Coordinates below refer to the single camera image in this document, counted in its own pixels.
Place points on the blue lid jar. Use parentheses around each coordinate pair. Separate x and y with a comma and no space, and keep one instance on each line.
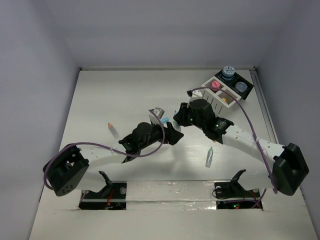
(228,73)

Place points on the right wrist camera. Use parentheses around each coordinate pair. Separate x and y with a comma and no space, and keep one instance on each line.
(194,95)

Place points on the blue cap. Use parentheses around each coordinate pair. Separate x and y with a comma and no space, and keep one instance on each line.
(164,120)

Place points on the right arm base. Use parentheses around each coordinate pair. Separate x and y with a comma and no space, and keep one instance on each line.
(230,195)

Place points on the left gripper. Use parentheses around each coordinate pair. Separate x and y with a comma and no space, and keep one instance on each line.
(171,136)

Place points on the blue marker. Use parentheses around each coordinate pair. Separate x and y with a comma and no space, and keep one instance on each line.
(176,126)

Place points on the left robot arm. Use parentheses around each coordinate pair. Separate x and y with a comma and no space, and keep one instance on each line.
(67,169)

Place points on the pink cap bottle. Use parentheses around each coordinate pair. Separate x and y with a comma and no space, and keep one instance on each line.
(215,85)

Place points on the clear jar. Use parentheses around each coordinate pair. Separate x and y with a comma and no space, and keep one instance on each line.
(241,86)

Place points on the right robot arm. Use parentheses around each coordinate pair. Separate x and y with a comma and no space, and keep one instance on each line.
(287,164)

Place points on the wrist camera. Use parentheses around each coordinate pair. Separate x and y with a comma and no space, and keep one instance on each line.
(194,95)
(156,113)

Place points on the black and white organizer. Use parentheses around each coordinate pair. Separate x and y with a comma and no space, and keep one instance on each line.
(227,88)

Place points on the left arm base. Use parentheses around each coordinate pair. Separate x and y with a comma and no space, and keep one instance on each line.
(111,197)

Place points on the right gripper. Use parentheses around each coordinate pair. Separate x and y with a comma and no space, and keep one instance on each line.
(180,116)

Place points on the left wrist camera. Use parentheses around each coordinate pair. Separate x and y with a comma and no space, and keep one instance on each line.
(156,113)

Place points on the foil tape strip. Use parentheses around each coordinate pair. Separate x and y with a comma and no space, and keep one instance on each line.
(170,195)

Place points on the green marker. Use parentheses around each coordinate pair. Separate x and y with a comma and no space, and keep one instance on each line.
(209,158)

